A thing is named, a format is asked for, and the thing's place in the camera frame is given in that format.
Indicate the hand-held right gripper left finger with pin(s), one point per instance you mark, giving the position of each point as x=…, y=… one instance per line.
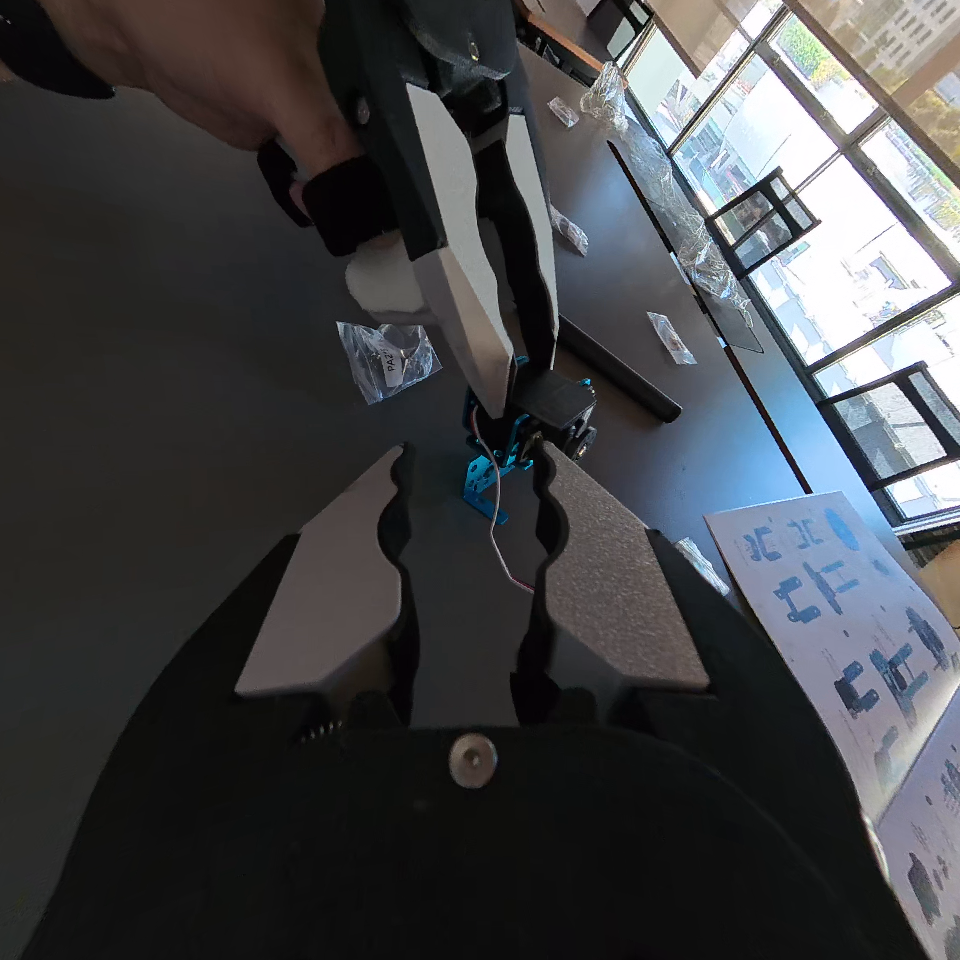
x=322, y=600

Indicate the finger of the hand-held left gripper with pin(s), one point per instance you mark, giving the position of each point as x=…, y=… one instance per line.
x=541, y=225
x=457, y=285

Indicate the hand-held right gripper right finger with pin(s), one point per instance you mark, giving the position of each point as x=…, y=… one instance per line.
x=622, y=600

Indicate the clear bag of metal rings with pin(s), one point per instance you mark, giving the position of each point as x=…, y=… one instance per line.
x=382, y=360

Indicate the black servo with blue bracket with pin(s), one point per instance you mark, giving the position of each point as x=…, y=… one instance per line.
x=547, y=412

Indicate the dark grey desk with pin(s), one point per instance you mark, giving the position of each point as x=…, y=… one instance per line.
x=187, y=375

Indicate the person's left hand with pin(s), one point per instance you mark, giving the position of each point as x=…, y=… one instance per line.
x=210, y=67

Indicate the long clear parts bag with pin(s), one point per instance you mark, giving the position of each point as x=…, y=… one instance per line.
x=570, y=229

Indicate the small clear parts bag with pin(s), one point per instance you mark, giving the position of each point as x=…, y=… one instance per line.
x=701, y=566
x=562, y=111

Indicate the crumpled clear plastic wrap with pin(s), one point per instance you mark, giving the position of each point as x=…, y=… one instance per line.
x=604, y=94
x=690, y=225

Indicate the wood-edged table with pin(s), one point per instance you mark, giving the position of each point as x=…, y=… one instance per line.
x=559, y=37

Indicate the black screwdriver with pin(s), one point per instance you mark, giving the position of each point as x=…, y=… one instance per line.
x=622, y=375

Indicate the clear bag with brass part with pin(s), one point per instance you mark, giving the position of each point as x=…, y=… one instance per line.
x=671, y=337

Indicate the black framed chair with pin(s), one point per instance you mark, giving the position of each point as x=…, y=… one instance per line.
x=892, y=427
x=761, y=217

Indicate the white instruction booklet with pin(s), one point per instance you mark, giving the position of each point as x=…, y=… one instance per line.
x=847, y=637

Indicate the black wristband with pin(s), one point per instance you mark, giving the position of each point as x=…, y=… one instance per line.
x=52, y=60

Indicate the glass window wall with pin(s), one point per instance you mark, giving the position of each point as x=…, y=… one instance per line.
x=862, y=187

